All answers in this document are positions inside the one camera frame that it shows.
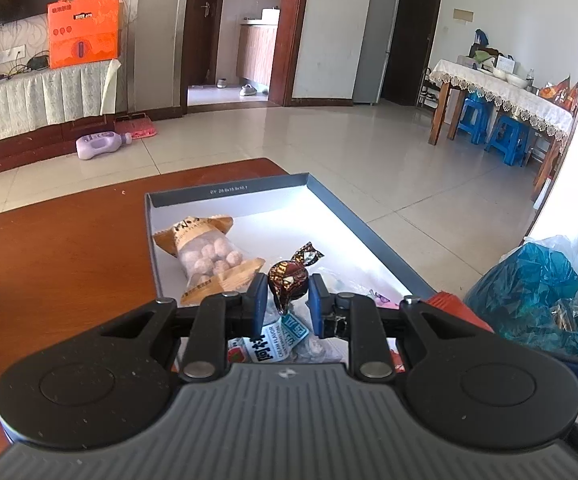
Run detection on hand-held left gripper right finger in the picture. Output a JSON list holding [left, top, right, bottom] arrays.
[[306, 273, 493, 382]]

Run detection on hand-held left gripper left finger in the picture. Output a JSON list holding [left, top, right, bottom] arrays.
[[100, 272, 269, 382]]

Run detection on brown candy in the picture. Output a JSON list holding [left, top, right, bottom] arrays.
[[267, 241, 326, 317]]

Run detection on beige ball snack packet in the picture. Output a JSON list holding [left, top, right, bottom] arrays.
[[152, 214, 267, 307]]

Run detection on shallow grey cardboard box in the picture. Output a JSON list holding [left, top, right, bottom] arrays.
[[143, 172, 441, 367]]

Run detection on clear blue label snack packet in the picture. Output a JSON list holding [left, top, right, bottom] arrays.
[[228, 309, 351, 364]]

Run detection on blue plastic bag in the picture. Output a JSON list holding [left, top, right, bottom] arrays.
[[463, 235, 578, 357]]

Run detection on purple detergent bottle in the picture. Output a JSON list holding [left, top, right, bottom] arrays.
[[75, 130, 133, 161]]

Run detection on wooden dining table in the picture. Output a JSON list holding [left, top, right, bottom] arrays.
[[428, 80, 570, 203]]

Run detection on blue plastic stool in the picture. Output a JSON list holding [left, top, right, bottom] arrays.
[[486, 114, 533, 167], [456, 91, 493, 144]]

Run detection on metal shoe rack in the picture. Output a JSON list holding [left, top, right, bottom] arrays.
[[415, 66, 443, 109]]

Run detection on wooden kitchen cabinet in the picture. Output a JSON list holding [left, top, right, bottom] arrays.
[[236, 21, 278, 92]]

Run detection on grey refrigerator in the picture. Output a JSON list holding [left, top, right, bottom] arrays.
[[352, 0, 401, 106]]

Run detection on wooden television cabinet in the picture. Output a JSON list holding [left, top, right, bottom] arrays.
[[0, 111, 118, 184]]

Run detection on orange snack bags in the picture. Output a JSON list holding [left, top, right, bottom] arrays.
[[538, 74, 578, 107]]

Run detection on dining table with lace cloth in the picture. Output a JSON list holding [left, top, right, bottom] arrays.
[[428, 58, 576, 153]]

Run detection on brown wooden door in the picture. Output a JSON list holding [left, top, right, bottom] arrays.
[[187, 0, 218, 87]]

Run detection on dark entrance door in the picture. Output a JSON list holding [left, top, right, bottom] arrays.
[[381, 0, 444, 107]]

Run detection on cloth-covered TV cabinet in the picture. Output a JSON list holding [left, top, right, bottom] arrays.
[[0, 59, 122, 152]]

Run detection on orange cardboard gift box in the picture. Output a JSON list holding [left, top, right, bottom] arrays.
[[47, 0, 122, 71]]

